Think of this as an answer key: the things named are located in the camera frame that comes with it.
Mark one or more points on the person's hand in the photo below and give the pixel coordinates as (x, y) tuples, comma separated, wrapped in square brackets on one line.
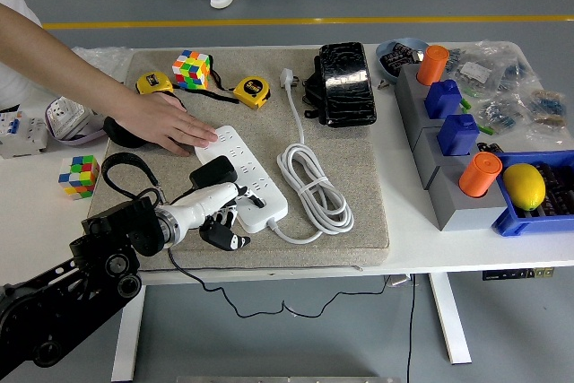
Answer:
[(167, 125)]

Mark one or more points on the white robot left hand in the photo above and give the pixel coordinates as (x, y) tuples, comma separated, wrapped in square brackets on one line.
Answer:
[(206, 203)]

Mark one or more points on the black plug adapter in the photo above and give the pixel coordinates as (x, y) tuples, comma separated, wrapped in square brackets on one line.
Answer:
[(214, 171)]

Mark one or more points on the white power strip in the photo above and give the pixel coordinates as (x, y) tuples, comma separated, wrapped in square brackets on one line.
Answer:
[(255, 167)]

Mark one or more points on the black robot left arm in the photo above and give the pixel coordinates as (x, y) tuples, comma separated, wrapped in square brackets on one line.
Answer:
[(63, 298)]

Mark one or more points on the person's forearm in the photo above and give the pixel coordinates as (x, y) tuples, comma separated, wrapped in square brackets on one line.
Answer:
[(58, 62)]

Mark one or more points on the plain yellow tape measure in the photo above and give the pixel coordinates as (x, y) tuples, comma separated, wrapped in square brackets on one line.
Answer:
[(152, 82)]

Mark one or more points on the large bright puzzle cube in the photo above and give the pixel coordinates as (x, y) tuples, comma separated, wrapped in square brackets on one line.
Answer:
[(190, 69)]

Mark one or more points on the purple band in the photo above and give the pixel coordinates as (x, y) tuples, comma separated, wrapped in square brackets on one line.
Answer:
[(80, 140)]

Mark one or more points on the clear bag metal screws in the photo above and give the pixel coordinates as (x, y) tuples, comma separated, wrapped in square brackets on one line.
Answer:
[(106, 59)]

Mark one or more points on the yellow tape measure 5m print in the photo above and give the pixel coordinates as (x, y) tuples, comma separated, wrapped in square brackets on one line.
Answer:
[(252, 91)]

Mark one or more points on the white socket purple edge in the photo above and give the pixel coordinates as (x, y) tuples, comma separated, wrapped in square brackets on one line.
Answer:
[(67, 116)]

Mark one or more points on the small puzzle cube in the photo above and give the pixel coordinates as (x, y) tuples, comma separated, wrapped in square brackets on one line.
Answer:
[(80, 176)]

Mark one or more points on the grey-brown mat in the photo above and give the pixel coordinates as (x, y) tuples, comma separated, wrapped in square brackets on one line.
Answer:
[(350, 221)]

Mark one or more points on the white circuit breaker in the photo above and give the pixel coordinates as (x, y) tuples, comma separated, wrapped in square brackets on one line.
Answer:
[(22, 134)]

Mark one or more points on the white table leg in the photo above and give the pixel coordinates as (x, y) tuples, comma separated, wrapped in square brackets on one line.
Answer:
[(127, 333), (450, 320)]

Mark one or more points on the glossy black cracked case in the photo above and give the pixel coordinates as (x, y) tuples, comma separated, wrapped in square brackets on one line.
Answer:
[(347, 82)]

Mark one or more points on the small metal clip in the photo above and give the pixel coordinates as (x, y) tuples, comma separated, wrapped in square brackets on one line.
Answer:
[(383, 84)]

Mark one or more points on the grey holder block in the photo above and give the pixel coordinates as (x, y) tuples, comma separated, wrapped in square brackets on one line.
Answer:
[(403, 75), (466, 217), (426, 150), (414, 118)]

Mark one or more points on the light blue bowl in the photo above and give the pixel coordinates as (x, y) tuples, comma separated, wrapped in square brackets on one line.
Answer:
[(386, 47)]

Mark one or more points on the blue peg block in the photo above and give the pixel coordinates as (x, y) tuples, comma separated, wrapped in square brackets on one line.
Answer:
[(443, 100), (457, 136)]

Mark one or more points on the orange cylinder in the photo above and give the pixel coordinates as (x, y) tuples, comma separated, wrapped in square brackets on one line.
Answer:
[(479, 174), (432, 64)]

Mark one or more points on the small green piece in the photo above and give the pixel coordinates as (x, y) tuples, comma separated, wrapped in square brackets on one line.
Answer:
[(465, 104), (486, 129)]

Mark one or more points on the loose black capacitors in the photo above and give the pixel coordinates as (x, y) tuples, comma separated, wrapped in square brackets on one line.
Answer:
[(489, 147)]

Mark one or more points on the clear bag white label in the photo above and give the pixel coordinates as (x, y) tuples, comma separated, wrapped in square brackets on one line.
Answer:
[(474, 72)]

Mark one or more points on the clear bag blue resistors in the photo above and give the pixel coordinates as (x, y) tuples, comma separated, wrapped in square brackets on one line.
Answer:
[(547, 107), (515, 70), (500, 115)]

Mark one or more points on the blue plastic bin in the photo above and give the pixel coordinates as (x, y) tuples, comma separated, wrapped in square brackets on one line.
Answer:
[(515, 223)]

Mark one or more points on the black table control panel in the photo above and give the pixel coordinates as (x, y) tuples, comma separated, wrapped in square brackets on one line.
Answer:
[(515, 274)]

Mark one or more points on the yellow lemon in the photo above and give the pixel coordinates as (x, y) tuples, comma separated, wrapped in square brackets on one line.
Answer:
[(524, 186)]

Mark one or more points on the black capacitors row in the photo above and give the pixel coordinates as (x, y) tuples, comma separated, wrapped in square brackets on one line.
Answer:
[(558, 190)]

